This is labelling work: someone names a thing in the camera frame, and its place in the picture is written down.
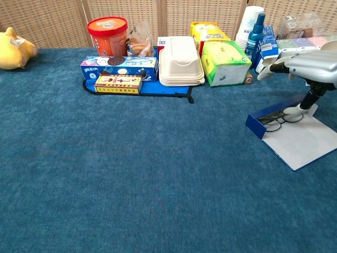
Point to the white plastic bottle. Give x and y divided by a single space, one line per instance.
247 23

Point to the wicker folding screen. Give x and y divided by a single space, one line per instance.
52 23

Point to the blue grey glasses pouch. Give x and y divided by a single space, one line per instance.
297 142

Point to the beige lunch box container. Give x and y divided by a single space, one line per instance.
180 60

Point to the brown wooden roller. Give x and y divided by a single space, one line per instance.
248 78

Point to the green tissue pack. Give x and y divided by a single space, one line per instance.
223 58

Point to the red instant noodle bucket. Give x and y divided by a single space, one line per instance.
108 39

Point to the row of pastel boxes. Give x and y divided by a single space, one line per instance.
302 43

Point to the small white red box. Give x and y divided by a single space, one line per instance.
162 43

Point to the blue Oreo cookie box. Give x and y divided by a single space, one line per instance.
126 64

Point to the bread in clear bag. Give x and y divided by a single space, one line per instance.
139 46

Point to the yellow red small box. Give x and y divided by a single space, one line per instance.
117 84

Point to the blue spray bottle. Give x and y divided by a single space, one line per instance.
254 39

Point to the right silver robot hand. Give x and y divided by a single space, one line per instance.
313 66

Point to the yellow plush toy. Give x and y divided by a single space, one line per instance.
13 52

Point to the black thin-frame glasses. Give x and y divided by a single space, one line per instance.
271 117

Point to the clear bag brown chocolates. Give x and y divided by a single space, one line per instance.
297 33

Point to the teal carpet table cover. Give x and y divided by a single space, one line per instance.
131 171

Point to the yellow Lipton tea box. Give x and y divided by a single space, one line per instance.
208 33

